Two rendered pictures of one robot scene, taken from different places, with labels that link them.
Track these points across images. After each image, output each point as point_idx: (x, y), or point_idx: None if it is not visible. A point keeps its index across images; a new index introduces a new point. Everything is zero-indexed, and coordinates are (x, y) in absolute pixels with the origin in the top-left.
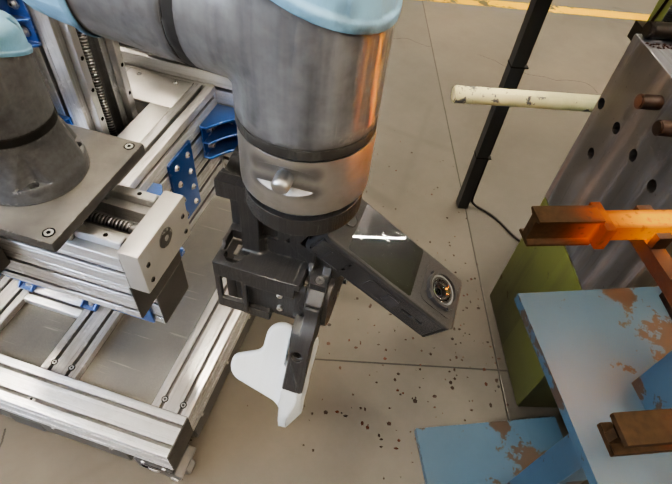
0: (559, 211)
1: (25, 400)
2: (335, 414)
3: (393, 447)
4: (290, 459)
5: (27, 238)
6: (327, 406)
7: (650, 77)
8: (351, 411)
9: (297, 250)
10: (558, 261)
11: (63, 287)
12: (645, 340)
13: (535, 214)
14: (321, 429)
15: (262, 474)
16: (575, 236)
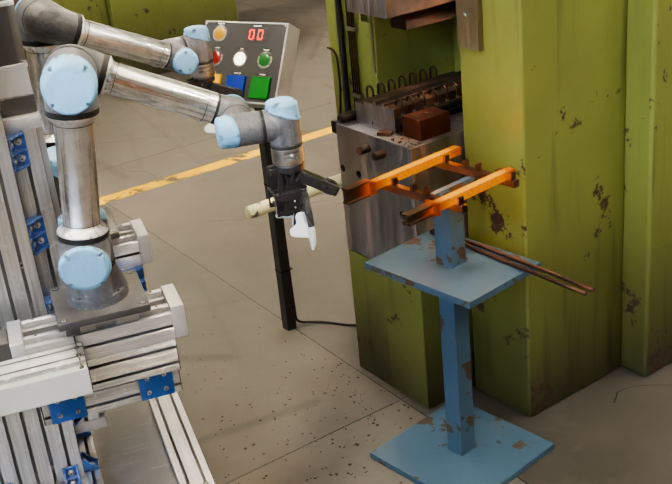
0: (351, 185)
1: None
2: (307, 481)
3: (363, 472)
4: None
5: (135, 308)
6: (297, 481)
7: (356, 139)
8: (317, 474)
9: (294, 184)
10: (382, 276)
11: (123, 377)
12: (433, 249)
13: (344, 189)
14: None
15: None
16: (364, 194)
